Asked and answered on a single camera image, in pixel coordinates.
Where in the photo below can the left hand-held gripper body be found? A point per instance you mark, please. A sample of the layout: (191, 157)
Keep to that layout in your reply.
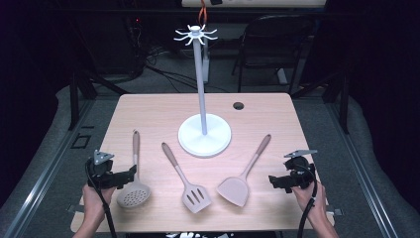
(105, 177)

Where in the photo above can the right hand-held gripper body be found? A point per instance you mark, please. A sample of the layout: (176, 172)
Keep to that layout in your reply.
(297, 175)

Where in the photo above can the white utensil stand with hooks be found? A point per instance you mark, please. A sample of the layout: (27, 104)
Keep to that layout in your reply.
(204, 139)

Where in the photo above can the person's left hand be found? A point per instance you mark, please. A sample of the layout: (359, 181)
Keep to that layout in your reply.
(95, 201)

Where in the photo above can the person's right hand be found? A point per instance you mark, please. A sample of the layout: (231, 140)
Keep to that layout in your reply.
(312, 201)

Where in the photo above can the grey tape piece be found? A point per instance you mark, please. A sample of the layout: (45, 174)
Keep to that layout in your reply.
(335, 211)
(74, 209)

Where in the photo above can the person's printed black shirt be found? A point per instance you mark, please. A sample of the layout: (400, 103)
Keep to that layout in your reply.
(198, 235)

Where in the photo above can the black chair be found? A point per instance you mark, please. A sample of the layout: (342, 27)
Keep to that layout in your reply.
(274, 39)

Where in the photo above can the aluminium floor rail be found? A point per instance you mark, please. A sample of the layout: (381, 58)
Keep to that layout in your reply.
(363, 178)
(49, 172)

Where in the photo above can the black metal frame stand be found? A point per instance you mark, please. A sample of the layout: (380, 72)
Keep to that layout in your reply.
(74, 99)
(343, 99)

